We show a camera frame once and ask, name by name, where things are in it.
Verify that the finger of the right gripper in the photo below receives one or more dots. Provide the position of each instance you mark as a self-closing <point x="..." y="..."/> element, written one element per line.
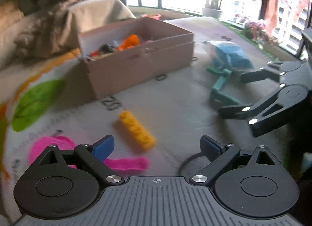
<point x="270" y="107"/>
<point x="262" y="74"/>

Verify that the white plant pot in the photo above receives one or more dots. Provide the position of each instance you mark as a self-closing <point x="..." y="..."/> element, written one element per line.
<point x="209" y="12"/>

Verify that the red plastic basin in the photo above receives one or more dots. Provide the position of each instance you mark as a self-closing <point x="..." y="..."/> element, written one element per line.
<point x="152" y="16"/>

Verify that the colourful play mat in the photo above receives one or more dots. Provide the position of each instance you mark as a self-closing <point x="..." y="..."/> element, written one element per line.
<point x="175" y="110"/>

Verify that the pink cardboard box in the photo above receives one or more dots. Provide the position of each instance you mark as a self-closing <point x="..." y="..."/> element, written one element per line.
<point x="165" y="48"/>

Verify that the beige sofa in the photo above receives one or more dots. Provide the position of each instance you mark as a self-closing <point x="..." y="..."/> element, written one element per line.
<point x="82" y="17"/>

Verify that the blue tissue pack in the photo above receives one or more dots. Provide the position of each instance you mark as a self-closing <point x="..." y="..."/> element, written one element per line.
<point x="227" y="54"/>

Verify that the teal folding toy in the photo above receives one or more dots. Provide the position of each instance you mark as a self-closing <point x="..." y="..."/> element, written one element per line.
<point x="216" y="92"/>

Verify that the pink toy spoon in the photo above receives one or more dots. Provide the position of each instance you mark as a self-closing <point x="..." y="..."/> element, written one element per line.
<point x="139" y="164"/>

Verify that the yellow building brick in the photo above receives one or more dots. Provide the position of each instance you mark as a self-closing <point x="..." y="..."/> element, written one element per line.
<point x="137" y="130"/>

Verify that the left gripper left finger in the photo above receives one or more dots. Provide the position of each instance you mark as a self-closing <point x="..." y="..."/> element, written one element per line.
<point x="90" y="158"/>

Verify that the brown crumpled blanket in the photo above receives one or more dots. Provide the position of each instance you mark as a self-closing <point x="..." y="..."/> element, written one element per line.
<point x="41" y="38"/>

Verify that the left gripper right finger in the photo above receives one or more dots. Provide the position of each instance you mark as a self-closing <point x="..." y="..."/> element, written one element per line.
<point x="221" y="159"/>

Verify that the orange toy in box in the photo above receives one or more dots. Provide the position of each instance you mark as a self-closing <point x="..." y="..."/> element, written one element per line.
<point x="131" y="41"/>

